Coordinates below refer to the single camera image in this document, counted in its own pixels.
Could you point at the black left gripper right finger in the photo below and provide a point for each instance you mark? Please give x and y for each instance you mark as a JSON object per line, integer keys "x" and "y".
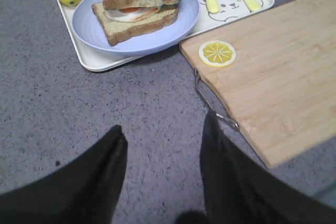
{"x": 237, "y": 190}

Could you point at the lemon slice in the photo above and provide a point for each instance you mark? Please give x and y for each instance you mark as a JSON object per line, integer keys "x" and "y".
{"x": 217, "y": 53}

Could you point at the fried egg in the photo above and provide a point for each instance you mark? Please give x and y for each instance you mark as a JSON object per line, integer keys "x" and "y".
{"x": 132, "y": 14}

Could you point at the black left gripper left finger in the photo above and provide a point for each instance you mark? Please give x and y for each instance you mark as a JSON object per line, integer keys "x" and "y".
{"x": 86, "y": 190}

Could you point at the white bear tray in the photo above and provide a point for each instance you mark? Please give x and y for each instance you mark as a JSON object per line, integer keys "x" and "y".
{"x": 97, "y": 60}

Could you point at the metal board handle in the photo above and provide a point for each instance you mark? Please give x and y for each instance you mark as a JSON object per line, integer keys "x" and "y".
{"x": 227, "y": 119}

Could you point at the wooden cutting board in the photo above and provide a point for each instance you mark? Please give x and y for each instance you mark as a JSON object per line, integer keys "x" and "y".
{"x": 281, "y": 86}

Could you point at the blue round plate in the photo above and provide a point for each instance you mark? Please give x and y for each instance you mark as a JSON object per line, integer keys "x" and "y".
{"x": 88, "y": 29}

